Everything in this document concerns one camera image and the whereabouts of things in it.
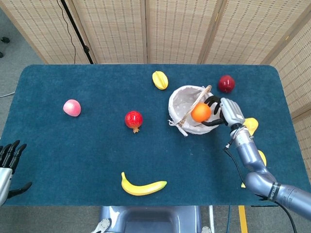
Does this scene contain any cloth-lined wicker basket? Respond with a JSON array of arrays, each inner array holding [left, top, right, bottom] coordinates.
[[167, 84, 221, 138]]

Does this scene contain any dark red apple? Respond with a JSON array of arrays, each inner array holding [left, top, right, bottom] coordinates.
[[218, 75, 236, 94]]

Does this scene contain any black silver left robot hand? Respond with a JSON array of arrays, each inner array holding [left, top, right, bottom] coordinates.
[[0, 140, 33, 207]]

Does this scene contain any yellow starfruit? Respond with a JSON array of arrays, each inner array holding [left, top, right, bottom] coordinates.
[[152, 70, 169, 91]]

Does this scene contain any thin black hanging cable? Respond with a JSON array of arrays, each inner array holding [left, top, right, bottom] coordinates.
[[56, 0, 77, 65]]

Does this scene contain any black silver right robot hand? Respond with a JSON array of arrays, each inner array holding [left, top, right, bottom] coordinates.
[[201, 95, 246, 128]]

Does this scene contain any blue cable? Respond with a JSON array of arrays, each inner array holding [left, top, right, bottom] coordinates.
[[226, 205, 232, 233]]

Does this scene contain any yellow pear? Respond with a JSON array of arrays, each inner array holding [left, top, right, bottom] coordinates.
[[243, 117, 259, 135]]

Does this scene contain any orange fruit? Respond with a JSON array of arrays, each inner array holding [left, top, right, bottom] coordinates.
[[190, 102, 212, 123]]

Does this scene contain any white table leg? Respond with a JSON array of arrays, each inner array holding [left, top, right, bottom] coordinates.
[[208, 205, 216, 233]]

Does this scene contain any yellow floor tape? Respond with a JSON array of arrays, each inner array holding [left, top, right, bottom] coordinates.
[[238, 205, 249, 233]]

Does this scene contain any pink peach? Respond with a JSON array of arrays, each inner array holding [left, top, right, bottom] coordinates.
[[63, 99, 82, 117]]

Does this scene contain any red pomegranate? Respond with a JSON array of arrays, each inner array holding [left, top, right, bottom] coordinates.
[[124, 110, 144, 134]]

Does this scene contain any blue felt table mat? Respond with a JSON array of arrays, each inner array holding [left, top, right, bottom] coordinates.
[[0, 64, 308, 207]]

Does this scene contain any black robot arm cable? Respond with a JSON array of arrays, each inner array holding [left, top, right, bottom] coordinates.
[[223, 138, 300, 233]]

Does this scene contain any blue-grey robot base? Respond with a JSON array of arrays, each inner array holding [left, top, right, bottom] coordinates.
[[98, 205, 203, 233]]

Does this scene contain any black tripod pole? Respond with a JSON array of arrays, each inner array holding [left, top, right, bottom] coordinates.
[[59, 0, 98, 65]]

